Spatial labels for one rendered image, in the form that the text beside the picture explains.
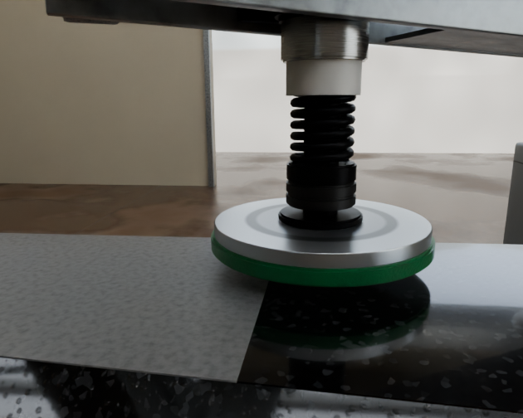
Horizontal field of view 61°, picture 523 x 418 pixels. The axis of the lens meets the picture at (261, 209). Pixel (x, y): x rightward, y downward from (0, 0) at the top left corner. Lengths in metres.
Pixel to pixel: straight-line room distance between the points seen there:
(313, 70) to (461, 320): 0.24
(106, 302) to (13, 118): 5.92
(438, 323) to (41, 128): 5.89
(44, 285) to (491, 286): 0.41
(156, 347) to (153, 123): 5.19
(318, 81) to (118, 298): 0.25
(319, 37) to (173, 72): 5.01
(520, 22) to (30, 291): 0.50
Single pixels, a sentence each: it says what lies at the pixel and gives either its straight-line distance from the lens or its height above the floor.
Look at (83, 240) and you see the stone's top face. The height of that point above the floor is 0.82.
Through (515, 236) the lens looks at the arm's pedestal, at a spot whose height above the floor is 0.56.
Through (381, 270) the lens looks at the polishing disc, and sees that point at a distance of 0.37.
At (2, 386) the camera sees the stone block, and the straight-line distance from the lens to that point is 0.35.
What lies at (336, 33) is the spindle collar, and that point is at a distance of 0.41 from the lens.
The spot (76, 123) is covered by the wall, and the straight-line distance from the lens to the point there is 5.87.
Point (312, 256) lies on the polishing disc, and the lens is 0.35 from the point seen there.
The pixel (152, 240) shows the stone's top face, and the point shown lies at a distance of 0.56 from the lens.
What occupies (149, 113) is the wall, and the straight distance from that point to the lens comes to 5.49.
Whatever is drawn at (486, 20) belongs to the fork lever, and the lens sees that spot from 0.47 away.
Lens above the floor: 0.99
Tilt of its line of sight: 14 degrees down
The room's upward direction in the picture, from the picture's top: straight up
